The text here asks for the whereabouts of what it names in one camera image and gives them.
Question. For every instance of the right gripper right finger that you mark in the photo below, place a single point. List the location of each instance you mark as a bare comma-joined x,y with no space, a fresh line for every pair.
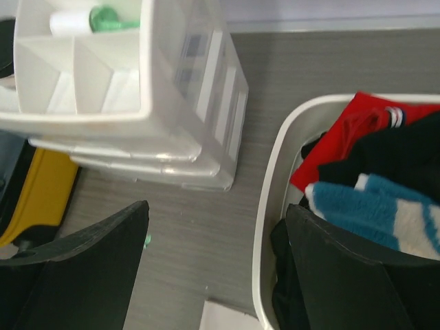
349,282

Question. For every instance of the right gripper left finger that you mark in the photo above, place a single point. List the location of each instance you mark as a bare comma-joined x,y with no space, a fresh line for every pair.
81,281

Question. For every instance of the blue white knitted towel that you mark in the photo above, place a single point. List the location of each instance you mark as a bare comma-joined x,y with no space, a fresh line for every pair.
381,211

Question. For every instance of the yellow Pikachu suitcase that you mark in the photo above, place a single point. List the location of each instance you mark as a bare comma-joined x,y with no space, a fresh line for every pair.
36,185

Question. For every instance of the red garment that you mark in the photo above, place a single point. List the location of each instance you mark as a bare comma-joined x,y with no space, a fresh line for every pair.
364,114

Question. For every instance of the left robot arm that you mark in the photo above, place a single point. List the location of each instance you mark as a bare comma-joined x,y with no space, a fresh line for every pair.
7,46

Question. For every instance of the small green fragment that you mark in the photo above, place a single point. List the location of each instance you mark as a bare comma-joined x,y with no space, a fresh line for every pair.
147,241

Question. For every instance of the patterned placemat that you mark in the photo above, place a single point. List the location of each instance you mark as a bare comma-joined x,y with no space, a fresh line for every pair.
218,317

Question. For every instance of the white plastic basin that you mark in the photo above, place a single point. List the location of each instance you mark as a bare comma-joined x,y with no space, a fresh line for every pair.
305,124

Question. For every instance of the white drawer organizer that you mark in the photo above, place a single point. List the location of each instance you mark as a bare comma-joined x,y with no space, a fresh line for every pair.
162,103

